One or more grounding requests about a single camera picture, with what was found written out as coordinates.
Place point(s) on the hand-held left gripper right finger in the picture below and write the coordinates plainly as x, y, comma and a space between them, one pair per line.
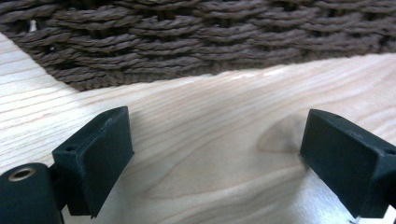
345, 161

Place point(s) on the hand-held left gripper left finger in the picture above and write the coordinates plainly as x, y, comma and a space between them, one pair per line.
93, 161

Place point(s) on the brown woven basket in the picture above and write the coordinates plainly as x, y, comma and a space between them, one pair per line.
199, 37

